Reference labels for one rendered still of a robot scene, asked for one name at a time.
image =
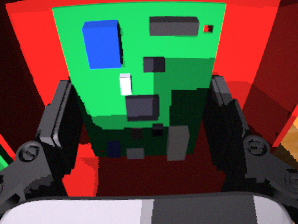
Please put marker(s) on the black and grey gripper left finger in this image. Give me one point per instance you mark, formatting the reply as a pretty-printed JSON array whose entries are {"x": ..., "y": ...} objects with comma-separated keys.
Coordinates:
[{"x": 41, "y": 163}]

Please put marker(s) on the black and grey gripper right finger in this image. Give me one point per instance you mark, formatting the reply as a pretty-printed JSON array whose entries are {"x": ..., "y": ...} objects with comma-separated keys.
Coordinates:
[{"x": 244, "y": 158}]

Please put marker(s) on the green open-top bin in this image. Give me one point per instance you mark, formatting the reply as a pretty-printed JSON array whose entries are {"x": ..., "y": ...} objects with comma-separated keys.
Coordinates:
[{"x": 5, "y": 158}]

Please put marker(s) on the green circuit board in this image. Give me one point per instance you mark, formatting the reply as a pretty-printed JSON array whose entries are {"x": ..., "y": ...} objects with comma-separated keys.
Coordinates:
[{"x": 141, "y": 72}]

